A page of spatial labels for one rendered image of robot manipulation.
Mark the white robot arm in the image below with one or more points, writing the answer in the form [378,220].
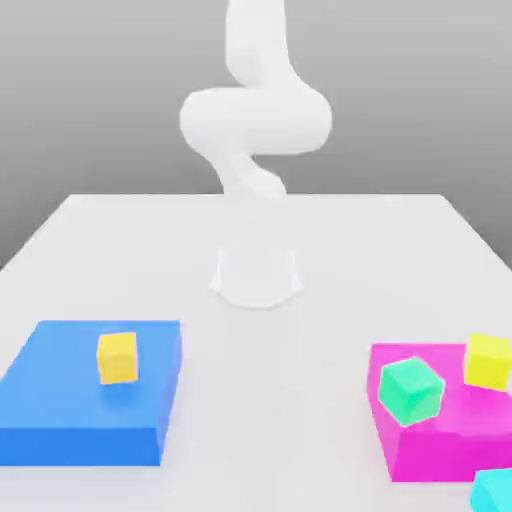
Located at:
[256,120]

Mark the small orange-yellow cube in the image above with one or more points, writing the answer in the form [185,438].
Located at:
[117,358]

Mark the small green cube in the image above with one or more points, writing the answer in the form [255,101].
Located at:
[410,392]

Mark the small lemon yellow cube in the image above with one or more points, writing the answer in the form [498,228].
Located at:
[488,362]

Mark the small cyan cube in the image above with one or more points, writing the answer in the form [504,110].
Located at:
[494,492]

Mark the large blue box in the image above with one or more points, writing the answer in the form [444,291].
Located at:
[60,404]

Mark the large magenta box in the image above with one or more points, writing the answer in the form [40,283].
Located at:
[460,444]

